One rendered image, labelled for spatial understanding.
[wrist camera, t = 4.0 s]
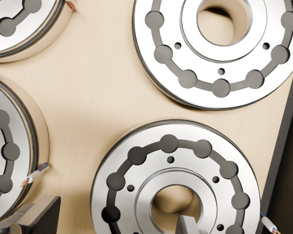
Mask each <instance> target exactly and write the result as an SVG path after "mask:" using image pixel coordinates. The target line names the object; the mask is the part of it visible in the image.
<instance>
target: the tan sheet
mask: <svg viewBox="0 0 293 234"><path fill-rule="evenodd" d="M133 4H134V0H76V5H77V8H74V11H73V14H72V16H71V18H70V20H69V22H68V24H67V26H66V28H65V29H64V31H63V32H62V33H61V35H60V36H59V37H58V38H57V39H56V40H55V41H54V42H53V43H52V44H51V45H50V46H49V47H47V48H46V49H44V50H43V51H41V52H39V53H38V54H36V55H34V56H32V57H29V58H27V59H24V60H20V61H15V62H9V63H0V74H1V75H3V76H5V77H7V78H9V79H11V80H13V81H14V82H16V83H17V84H18V85H19V86H21V87H22V88H23V89H24V90H25V91H26V92H27V93H28V94H29V95H30V96H31V97H32V99H33V100H34V101H35V103H36V104H37V106H38V108H39V109H40V111H41V113H42V115H43V117H44V120H45V123H46V126H47V131H48V136H49V157H48V162H47V165H48V166H49V169H47V170H45V173H44V175H43V177H42V179H41V182H40V183H39V185H38V187H37V188H36V190H35V191H34V192H33V193H32V194H31V196H30V197H29V198H28V199H27V200H26V201H24V202H23V203H22V204H21V205H20V206H19V207H17V208H16V209H15V210H14V211H13V212H12V213H11V214H10V215H8V216H7V217H6V218H5V219H3V220H1V221H6V220H7V219H8V218H9V217H10V216H11V215H13V214H14V213H15V212H16V211H17V210H18V209H19V208H20V207H21V206H24V205H26V204H29V203H36V202H37V201H38V200H39V199H40V198H41V197H42V196H43V195H45V194H46V195H55V196H60V197H61V204H60V213H59V220H58V227H57V233H56V234H95V231H94V228H93V223H92V218H91V213H90V194H91V187H92V183H93V179H94V176H95V173H96V171H97V168H98V166H99V164H100V162H101V161H102V159H103V158H104V156H105V155H106V153H107V152H108V151H109V149H110V148H111V147H112V145H113V144H114V143H115V142H116V141H117V140H118V139H119V138H120V137H121V136H122V135H123V134H124V133H126V132H127V131H128V130H130V129H131V128H133V127H135V126H136V125H138V124H141V123H143V122H146V121H148V120H152V119H156V118H160V117H185V118H189V119H193V120H196V121H199V122H202V123H204V124H207V125H209V126H210V127H212V128H214V129H216V130H218V131H219V132H221V133H222V134H224V135H225V136H227V137H228V138H230V139H231V140H232V141H233V142H234V143H235V144H236V145H237V146H238V147H239V148H240V149H241V150H242V152H243V153H244V154H245V156H246V157H247V159H248V160H249V162H250V164H251V166H252V168H253V170H254V173H255V175H256V178H257V182H258V186H259V190H260V199H261V198H262V194H263V190H264V186H265V183H266V178H267V174H268V171H269V167H270V163H271V160H272V156H273V151H274V148H275V144H276V140H277V137H278V133H279V129H280V125H281V121H282V117H283V114H284V110H285V106H286V102H287V98H288V94H289V91H290V87H291V83H292V79H293V73H292V74H291V75H290V77H289V78H288V79H287V80H286V81H285V82H284V83H283V84H282V85H281V86H280V87H279V88H278V89H277V90H275V91H274V92H273V93H271V94H270V95H269V96H267V97H266V98H264V99H262V100H260V101H258V102H256V103H254V104H252V105H249V106H246V107H243V108H239V109H235V110H225V111H212V110H202V109H198V108H194V107H191V106H188V105H185V104H182V103H180V102H178V101H176V100H174V99H172V98H170V97H169V96H168V95H166V94H165V93H163V92H162V91H161V90H160V89H159V88H158V87H157V86H156V85H155V84H154V83H153V82H152V81H151V79H150V78H149V77H148V76H147V74H146V73H145V71H144V69H143V67H142V65H141V63H140V61H139V58H138V55H137V52H136V49H135V46H134V42H133V35H132V10H133ZM198 25H199V28H200V31H201V32H202V34H203V35H204V37H205V38H206V39H208V40H209V41H211V42H212V43H215V44H218V45H229V44H230V43H231V41H232V39H233V36H234V24H233V21H232V19H231V18H230V16H229V15H228V14H227V13H226V12H224V11H222V10H220V9H217V8H209V9H205V10H203V11H201V12H200V13H198ZM192 198H193V191H191V190H190V189H188V188H186V187H183V186H170V187H167V188H164V189H163V190H161V191H160V192H159V193H158V194H157V195H156V196H155V198H154V200H153V202H154V204H155V205H156V207H157V208H159V209H160V210H162V211H164V212H167V213H177V212H180V211H182V210H184V209H186V208H187V207H188V206H189V204H190V203H191V201H192Z"/></svg>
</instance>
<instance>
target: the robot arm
mask: <svg viewBox="0 0 293 234"><path fill-rule="evenodd" d="M60 204H61V197H60V196H55V195H46V194H45V195H43V196H42V197H41V198H40V199H39V200H38V201H37V202H36V203H29V204H26V205H24V206H21V207H20V208H19V209H18V210H17V211H16V212H15V213H14V214H13V215H11V216H10V217H9V218H8V219H7V220H6V221H0V234H56V233H57V227H58V220H59V213H60ZM175 234H209V233H208V232H207V231H206V230H203V229H198V227H197V224H196V221H195V218H194V217H190V216H183V215H179V216H178V220H177V225H176V231H175Z"/></svg>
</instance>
